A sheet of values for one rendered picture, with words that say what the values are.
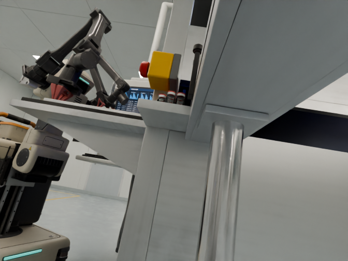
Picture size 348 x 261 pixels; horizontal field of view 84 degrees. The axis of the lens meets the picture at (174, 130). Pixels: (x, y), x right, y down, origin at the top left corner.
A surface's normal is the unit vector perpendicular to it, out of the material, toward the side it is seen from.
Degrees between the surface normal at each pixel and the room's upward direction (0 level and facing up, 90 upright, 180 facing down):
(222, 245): 90
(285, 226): 90
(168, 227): 90
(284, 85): 180
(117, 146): 90
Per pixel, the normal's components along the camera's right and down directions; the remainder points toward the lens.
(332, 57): -0.17, 0.95
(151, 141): 0.00, -0.27
